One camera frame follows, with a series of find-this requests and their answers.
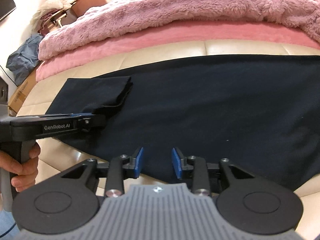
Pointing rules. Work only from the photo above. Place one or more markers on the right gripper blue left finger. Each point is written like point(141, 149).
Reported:
point(121, 168)

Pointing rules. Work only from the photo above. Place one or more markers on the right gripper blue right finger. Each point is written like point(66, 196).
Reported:
point(194, 168)

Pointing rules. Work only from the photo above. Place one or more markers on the black pants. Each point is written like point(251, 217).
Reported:
point(259, 111)

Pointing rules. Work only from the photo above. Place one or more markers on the blue denim clothing pile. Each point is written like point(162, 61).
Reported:
point(25, 59)

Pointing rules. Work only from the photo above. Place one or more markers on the person left hand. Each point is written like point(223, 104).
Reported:
point(26, 173)

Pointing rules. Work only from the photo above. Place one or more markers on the cardboard box with blue print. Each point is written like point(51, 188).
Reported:
point(19, 96)

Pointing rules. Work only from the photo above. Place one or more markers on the pink bed sheet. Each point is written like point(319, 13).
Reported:
point(184, 39)

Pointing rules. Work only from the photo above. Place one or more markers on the fluffy pink blanket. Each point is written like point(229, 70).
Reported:
point(120, 17)

